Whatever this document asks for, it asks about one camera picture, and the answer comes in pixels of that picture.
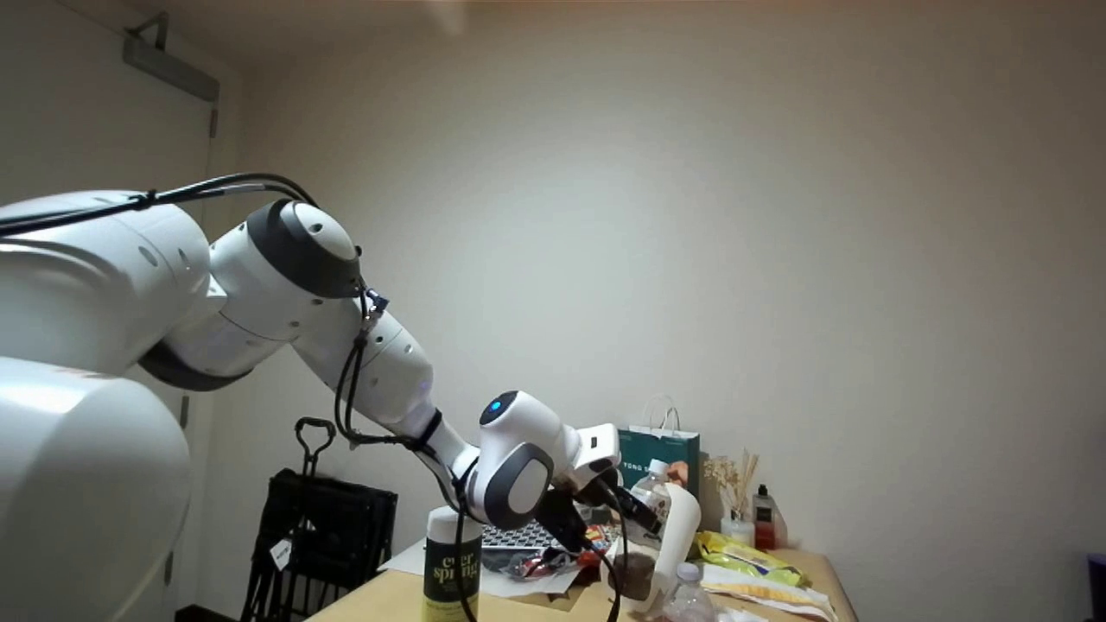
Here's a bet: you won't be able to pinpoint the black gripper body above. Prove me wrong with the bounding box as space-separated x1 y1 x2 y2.
535 480 598 560

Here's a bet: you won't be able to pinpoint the small clear water bottle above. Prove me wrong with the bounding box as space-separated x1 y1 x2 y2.
666 560 719 622

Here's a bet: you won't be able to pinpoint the dark sauce bottle red cap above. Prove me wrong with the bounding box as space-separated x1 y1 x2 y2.
749 480 782 552

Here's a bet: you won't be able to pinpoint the red snack package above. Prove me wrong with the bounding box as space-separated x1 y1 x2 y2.
510 550 608 585

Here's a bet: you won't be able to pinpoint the black keyboard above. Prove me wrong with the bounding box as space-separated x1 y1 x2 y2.
476 522 563 556

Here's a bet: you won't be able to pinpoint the white paper towel roll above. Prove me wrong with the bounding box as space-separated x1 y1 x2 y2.
653 480 705 609

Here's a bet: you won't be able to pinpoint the green paper gift bag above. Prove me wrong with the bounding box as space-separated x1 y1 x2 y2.
614 405 705 496

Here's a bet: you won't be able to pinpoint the yellow snack package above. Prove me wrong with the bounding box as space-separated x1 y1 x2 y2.
692 528 815 592

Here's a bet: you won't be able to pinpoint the wooden sticks in cup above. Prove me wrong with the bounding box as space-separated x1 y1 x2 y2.
700 450 764 547

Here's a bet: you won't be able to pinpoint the wipes canister white lid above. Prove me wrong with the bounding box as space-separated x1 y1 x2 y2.
420 504 485 622

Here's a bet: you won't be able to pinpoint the white plastic bag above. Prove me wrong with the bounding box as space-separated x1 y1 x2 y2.
700 563 841 614

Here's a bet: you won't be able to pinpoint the black folding cart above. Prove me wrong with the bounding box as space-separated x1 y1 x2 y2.
238 413 402 622

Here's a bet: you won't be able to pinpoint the dark furniture edge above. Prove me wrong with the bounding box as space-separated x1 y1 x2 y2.
1080 550 1106 622

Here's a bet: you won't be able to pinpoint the grey door closer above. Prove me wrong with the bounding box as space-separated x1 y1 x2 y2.
122 14 220 105

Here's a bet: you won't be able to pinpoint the white door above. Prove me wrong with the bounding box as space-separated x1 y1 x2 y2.
0 44 220 622

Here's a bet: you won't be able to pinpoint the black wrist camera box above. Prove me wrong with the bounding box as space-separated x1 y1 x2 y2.
580 473 666 537

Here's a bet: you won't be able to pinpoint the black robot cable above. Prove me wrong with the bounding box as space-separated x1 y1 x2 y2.
0 170 633 622

